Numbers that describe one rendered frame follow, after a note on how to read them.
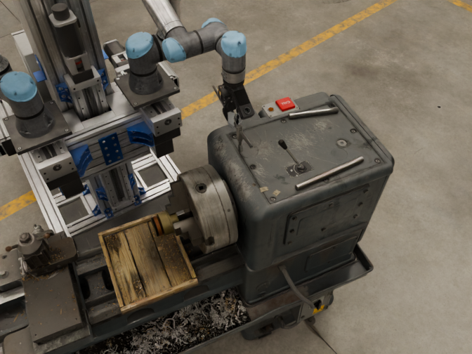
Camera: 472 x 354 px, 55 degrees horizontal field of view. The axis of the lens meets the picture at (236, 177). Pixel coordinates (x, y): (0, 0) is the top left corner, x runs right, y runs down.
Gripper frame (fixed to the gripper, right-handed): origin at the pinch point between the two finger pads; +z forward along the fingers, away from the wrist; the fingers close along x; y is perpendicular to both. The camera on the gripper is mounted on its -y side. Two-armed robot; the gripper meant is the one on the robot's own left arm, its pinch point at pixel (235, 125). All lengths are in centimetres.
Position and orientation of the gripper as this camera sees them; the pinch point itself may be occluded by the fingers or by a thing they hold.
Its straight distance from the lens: 164.0
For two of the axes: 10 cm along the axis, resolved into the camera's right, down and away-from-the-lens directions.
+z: -0.1, 6.2, 7.9
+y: -4.1, -7.2, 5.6
